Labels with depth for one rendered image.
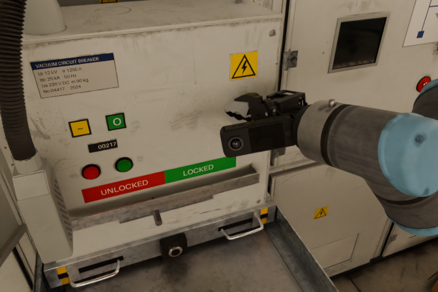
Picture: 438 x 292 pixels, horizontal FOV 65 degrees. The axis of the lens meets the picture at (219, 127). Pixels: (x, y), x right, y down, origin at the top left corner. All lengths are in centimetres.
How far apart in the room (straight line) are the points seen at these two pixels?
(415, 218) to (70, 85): 54
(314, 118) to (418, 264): 175
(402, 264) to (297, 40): 149
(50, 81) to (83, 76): 5
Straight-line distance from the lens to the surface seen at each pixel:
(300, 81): 102
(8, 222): 105
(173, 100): 63
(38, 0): 60
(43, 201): 58
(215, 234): 88
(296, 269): 88
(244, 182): 75
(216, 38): 62
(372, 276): 203
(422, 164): 43
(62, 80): 60
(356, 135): 44
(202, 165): 73
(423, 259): 222
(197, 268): 86
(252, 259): 88
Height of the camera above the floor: 155
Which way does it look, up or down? 32 degrees down
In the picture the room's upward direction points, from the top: straight up
